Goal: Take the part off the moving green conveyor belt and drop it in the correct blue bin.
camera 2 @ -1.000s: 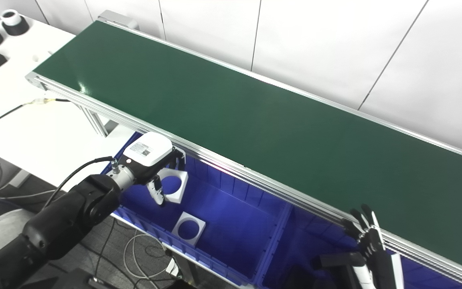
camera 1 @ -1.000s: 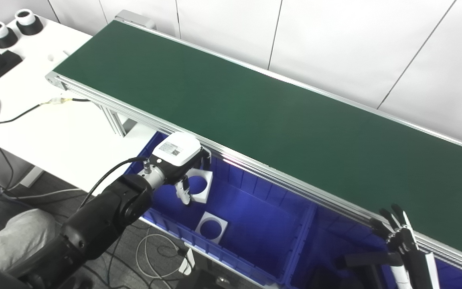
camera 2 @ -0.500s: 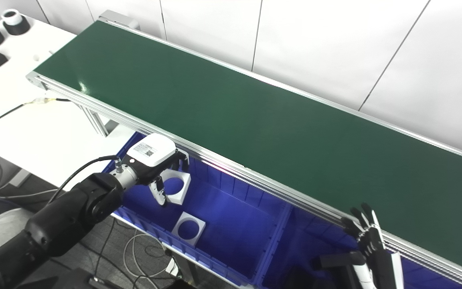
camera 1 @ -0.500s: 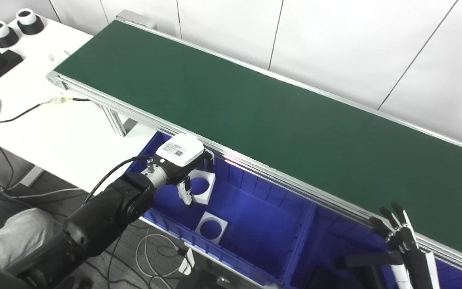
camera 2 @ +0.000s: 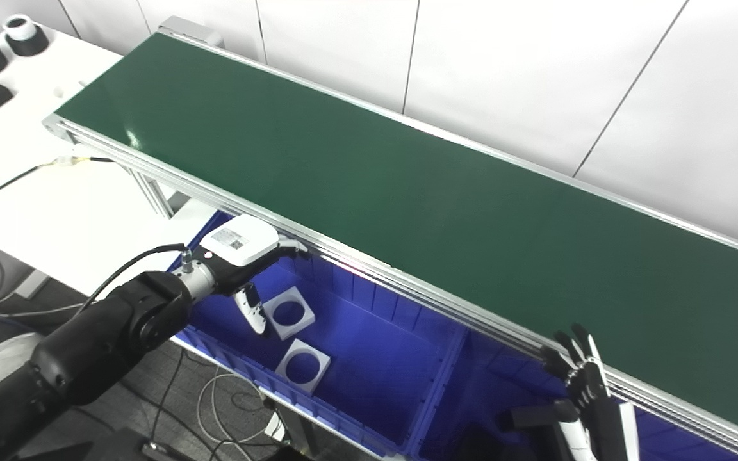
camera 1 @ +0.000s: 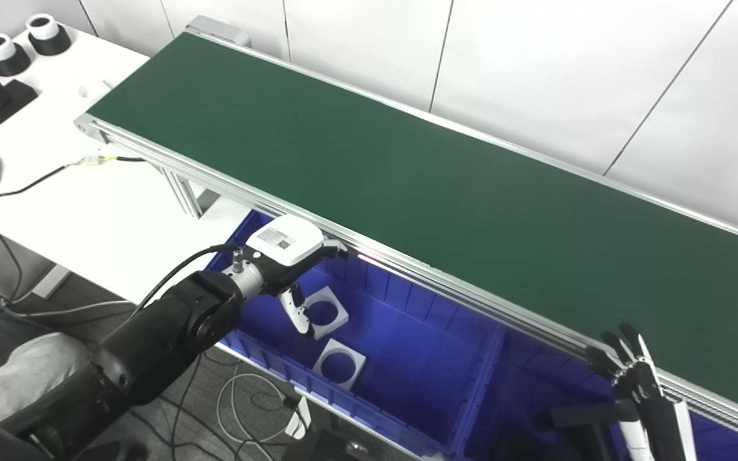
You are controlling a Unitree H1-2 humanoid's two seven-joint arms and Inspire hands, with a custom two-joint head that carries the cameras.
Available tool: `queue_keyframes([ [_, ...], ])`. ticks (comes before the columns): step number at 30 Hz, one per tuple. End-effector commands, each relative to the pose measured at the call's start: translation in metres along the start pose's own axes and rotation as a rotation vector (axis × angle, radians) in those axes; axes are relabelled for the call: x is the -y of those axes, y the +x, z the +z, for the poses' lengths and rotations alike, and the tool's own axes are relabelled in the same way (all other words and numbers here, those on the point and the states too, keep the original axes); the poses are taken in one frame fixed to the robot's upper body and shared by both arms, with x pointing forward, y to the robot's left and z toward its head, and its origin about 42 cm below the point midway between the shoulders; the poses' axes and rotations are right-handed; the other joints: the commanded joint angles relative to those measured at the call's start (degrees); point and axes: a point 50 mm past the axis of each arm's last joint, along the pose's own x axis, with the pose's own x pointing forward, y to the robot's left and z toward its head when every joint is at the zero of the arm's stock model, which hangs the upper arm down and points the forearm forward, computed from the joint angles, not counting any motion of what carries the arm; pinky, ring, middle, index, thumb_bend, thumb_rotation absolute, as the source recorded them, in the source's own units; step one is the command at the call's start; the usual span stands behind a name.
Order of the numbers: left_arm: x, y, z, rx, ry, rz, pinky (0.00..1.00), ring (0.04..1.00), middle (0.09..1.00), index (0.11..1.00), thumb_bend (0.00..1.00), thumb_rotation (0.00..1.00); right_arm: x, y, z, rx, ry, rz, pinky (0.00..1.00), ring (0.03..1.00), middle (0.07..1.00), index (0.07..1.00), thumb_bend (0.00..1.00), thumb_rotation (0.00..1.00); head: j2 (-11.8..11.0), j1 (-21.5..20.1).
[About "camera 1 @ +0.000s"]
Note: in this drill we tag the white table leg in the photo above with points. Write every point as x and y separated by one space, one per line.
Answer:
52 282

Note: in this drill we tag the green conveyor belt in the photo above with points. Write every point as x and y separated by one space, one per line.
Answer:
439 205
471 304

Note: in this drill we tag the white power strip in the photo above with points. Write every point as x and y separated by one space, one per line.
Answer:
298 416

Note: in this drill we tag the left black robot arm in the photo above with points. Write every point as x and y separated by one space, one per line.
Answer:
164 326

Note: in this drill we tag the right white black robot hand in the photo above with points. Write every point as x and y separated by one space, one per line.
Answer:
654 422

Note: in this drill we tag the black cylinder white rim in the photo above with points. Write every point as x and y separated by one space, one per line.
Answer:
49 41
7 61

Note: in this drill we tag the white square part round hole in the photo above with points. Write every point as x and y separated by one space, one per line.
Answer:
338 314
360 366

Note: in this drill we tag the grey trouser leg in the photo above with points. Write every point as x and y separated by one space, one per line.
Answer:
23 371

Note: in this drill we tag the grey conveyor motor housing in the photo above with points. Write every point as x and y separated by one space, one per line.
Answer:
215 29

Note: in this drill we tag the aluminium conveyor support leg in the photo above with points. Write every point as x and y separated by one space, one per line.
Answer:
186 192

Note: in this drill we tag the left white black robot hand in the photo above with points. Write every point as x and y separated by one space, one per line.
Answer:
286 240

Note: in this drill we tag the large blue plastic bin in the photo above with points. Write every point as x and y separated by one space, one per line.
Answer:
523 397
407 384

